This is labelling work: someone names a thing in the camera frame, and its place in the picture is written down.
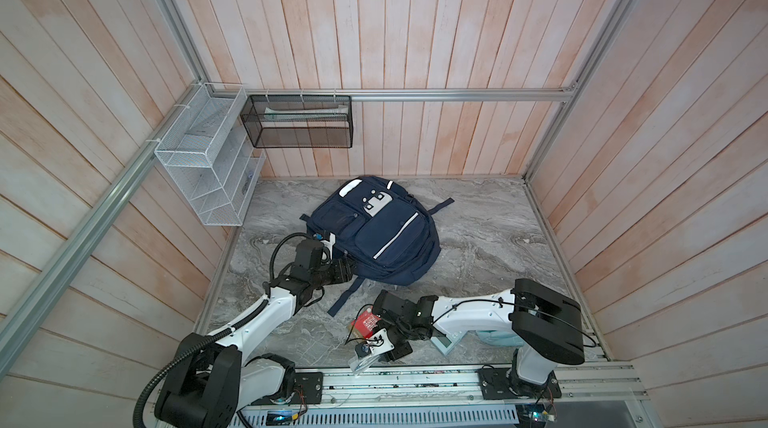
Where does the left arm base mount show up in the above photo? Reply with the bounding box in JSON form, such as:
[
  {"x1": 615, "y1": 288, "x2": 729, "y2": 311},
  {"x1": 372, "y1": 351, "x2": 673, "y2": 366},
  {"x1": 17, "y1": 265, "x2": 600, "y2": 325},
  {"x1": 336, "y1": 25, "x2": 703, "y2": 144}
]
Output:
[{"x1": 238, "y1": 353, "x2": 324, "y2": 408}]

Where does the red snack box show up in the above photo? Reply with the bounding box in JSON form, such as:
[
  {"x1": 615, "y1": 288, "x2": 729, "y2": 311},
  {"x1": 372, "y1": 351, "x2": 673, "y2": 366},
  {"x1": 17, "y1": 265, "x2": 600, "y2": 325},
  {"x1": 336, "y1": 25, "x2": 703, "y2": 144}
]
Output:
[{"x1": 352, "y1": 307, "x2": 380, "y2": 339}]

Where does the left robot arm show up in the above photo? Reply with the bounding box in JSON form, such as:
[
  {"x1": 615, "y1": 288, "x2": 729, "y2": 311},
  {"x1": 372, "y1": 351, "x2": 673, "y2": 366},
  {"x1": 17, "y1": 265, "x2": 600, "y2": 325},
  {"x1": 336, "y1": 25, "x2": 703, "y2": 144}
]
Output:
[{"x1": 132, "y1": 233, "x2": 357, "y2": 427}]

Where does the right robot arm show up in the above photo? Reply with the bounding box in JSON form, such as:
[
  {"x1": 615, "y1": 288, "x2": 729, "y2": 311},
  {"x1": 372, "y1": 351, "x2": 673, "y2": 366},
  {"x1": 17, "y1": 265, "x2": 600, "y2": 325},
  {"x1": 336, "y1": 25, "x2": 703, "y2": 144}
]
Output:
[{"x1": 352, "y1": 279, "x2": 585, "y2": 388}]

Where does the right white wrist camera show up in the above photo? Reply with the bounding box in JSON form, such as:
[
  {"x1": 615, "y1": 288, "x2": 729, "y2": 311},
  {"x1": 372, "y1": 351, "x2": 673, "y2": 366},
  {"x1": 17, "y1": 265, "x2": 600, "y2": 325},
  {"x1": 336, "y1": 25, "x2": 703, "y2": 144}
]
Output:
[{"x1": 350, "y1": 329, "x2": 394, "y2": 374}]

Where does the aluminium mounting rail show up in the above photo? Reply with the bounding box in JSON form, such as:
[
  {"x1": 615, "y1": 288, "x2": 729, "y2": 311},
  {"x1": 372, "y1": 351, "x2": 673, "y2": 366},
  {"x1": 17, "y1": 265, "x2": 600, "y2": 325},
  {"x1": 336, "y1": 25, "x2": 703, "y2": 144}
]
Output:
[{"x1": 149, "y1": 361, "x2": 650, "y2": 414}]

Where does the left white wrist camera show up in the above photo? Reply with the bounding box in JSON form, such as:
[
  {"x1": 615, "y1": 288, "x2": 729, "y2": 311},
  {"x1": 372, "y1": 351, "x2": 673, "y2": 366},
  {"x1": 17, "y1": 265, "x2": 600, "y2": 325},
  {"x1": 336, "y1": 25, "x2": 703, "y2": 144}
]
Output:
[{"x1": 315, "y1": 232, "x2": 336, "y2": 260}]

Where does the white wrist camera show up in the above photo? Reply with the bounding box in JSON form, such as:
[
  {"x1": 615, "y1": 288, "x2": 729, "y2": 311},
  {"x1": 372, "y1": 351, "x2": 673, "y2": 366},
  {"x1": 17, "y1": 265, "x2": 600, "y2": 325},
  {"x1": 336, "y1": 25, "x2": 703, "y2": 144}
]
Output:
[
  {"x1": 315, "y1": 232, "x2": 336, "y2": 260},
  {"x1": 350, "y1": 329, "x2": 394, "y2": 374}
]

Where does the navy blue student backpack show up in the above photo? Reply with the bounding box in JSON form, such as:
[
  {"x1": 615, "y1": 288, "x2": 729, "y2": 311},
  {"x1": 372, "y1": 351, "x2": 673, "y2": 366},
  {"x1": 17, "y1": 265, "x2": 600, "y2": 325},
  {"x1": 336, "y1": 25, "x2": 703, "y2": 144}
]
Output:
[{"x1": 300, "y1": 176, "x2": 454, "y2": 317}]

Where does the teal calculator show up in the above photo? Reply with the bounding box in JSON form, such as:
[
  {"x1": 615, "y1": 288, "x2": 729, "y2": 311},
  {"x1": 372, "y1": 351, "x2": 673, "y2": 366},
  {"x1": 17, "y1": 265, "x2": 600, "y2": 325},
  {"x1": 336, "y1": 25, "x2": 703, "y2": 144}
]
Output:
[{"x1": 431, "y1": 332, "x2": 466, "y2": 356}]

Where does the light blue pencil pouch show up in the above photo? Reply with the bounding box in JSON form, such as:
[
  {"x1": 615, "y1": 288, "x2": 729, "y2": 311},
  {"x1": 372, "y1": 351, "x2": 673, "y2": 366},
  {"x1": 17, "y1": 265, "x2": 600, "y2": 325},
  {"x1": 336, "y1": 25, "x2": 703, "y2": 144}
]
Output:
[{"x1": 476, "y1": 330, "x2": 526, "y2": 348}]

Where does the black mesh wire basket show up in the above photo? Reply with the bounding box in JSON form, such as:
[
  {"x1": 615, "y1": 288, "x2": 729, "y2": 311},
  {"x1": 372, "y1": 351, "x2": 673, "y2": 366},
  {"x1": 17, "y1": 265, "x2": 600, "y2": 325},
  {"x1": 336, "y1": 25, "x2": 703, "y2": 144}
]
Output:
[{"x1": 240, "y1": 94, "x2": 354, "y2": 149}]

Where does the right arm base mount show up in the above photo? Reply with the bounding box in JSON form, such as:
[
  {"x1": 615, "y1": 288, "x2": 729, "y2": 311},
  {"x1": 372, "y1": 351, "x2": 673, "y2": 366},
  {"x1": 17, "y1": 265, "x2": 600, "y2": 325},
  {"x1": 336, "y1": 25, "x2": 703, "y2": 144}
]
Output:
[{"x1": 476, "y1": 365, "x2": 562, "y2": 401}]

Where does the aluminium frame horizontal bar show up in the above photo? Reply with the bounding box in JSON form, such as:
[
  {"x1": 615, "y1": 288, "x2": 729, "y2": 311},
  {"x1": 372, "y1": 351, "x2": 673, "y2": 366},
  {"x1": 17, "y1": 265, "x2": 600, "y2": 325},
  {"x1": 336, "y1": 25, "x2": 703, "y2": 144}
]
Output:
[{"x1": 217, "y1": 85, "x2": 575, "y2": 103}]

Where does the white wire shelf rack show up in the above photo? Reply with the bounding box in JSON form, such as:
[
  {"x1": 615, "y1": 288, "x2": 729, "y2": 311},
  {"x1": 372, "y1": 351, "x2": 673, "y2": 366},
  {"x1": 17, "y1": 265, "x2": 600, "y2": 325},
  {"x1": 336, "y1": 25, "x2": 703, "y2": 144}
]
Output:
[{"x1": 155, "y1": 83, "x2": 266, "y2": 227}]

